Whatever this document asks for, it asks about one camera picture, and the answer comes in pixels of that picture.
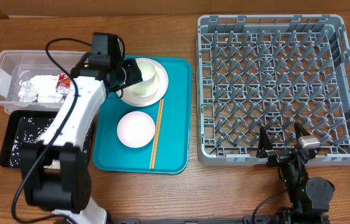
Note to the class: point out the small pink bowl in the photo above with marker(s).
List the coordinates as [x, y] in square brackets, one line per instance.
[136, 129]

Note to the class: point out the teal serving tray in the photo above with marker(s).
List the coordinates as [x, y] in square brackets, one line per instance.
[110, 154]

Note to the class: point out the large white plate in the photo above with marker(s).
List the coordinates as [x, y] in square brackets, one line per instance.
[162, 84]

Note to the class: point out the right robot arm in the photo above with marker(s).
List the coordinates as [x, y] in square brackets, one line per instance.
[309, 196]

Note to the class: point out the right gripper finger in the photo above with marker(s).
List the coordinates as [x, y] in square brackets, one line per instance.
[264, 141]
[300, 130]

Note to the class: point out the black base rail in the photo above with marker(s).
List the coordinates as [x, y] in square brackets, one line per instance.
[259, 219]

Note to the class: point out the white napkin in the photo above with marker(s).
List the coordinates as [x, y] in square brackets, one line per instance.
[46, 88]

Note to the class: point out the aluminium foil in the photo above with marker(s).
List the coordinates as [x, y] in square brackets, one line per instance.
[27, 93]

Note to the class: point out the clear plastic bin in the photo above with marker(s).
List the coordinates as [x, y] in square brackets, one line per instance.
[17, 65]

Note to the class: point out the peanuts and rice scraps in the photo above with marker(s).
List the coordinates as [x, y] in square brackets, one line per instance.
[29, 130]

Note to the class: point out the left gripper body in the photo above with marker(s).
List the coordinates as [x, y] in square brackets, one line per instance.
[127, 73]

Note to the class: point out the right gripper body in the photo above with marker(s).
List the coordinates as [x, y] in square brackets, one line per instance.
[278, 157]

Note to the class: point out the black plastic tray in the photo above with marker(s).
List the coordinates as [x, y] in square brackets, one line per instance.
[12, 127]

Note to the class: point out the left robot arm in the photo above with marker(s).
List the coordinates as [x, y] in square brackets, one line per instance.
[55, 174]

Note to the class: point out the grey plastic dish rack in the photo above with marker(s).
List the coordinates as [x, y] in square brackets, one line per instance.
[271, 71]

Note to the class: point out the red snack wrapper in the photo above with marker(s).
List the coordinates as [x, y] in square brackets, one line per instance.
[63, 84]

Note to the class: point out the wooden chopstick right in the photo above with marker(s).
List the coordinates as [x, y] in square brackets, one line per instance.
[158, 137]

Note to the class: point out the white cup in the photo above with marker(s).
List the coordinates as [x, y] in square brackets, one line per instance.
[148, 72]

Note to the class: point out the white bowl under cup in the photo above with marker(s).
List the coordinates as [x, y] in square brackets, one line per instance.
[145, 88]

